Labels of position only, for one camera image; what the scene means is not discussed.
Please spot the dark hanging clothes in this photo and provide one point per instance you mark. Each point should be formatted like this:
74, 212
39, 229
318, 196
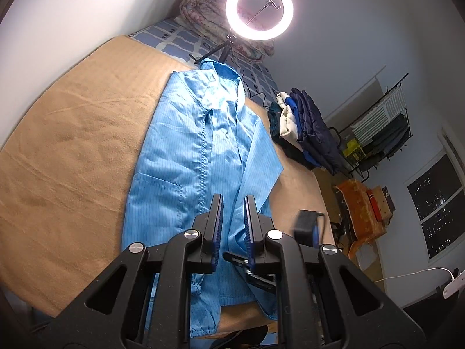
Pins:
388, 134

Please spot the rolled floral quilt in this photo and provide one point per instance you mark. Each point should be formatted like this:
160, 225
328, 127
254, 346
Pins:
203, 11

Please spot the dark window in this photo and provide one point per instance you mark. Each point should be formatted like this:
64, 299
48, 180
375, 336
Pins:
436, 203

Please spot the black clothes rack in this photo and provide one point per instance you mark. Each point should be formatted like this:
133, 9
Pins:
404, 109

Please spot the royal blue folded garment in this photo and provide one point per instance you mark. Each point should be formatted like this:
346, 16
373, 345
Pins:
298, 123

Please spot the cream folded garment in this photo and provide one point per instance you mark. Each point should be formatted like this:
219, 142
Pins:
288, 123

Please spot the black floor gadget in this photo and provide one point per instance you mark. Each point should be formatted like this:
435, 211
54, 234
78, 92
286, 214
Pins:
343, 231

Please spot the phone holder clamp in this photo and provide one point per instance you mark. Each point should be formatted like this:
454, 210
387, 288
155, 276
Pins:
273, 2

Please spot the white power strip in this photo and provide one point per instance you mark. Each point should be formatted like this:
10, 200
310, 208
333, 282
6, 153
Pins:
456, 283

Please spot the red box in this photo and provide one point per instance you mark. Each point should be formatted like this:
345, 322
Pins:
374, 203

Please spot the navy folded jacket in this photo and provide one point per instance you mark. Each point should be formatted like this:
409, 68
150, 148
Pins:
319, 134

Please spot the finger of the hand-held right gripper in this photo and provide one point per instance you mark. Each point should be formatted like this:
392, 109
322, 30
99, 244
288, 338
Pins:
307, 225
236, 258

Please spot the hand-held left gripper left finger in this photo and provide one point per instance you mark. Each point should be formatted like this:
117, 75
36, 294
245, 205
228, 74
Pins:
218, 232

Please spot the yellow box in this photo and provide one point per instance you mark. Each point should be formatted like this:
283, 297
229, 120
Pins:
354, 151

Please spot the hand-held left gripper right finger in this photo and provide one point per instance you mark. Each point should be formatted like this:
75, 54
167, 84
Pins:
248, 232

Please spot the dark folded garment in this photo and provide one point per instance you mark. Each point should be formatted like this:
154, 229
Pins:
276, 123

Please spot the striped towel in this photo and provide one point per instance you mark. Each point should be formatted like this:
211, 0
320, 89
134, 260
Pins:
381, 112

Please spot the blue white patterned sheet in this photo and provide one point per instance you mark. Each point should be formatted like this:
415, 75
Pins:
181, 38

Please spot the light blue work jacket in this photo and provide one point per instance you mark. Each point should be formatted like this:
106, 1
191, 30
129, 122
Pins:
174, 160

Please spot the tan patterned box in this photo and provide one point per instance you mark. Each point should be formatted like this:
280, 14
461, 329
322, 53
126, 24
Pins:
387, 203

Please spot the orange cloth covered table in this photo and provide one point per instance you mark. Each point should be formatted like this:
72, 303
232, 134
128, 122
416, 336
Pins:
358, 203

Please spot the grey paper bag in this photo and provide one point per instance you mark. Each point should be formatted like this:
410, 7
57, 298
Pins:
365, 260

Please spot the black mini tripod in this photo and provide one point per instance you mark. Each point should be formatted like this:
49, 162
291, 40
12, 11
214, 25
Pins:
225, 52

